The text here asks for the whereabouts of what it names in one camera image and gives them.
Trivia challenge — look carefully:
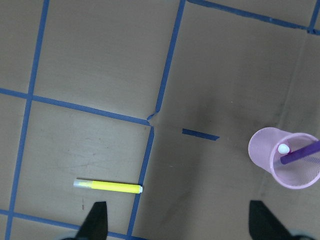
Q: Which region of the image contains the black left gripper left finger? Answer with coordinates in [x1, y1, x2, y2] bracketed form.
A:
[74, 201, 108, 240]

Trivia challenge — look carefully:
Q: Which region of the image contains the purple marker pen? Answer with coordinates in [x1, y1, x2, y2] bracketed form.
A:
[280, 141, 320, 165]

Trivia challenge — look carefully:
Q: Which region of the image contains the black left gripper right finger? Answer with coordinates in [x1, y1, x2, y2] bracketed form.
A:
[248, 200, 315, 240]

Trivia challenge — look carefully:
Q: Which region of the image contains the yellow marker pen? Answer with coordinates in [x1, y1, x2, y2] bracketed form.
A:
[73, 179, 143, 194]

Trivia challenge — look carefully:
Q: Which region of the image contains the pink mesh cup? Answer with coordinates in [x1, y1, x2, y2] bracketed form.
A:
[248, 127, 320, 190]

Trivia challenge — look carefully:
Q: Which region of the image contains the pink marker pen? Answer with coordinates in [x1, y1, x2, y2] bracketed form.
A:
[277, 143, 291, 155]

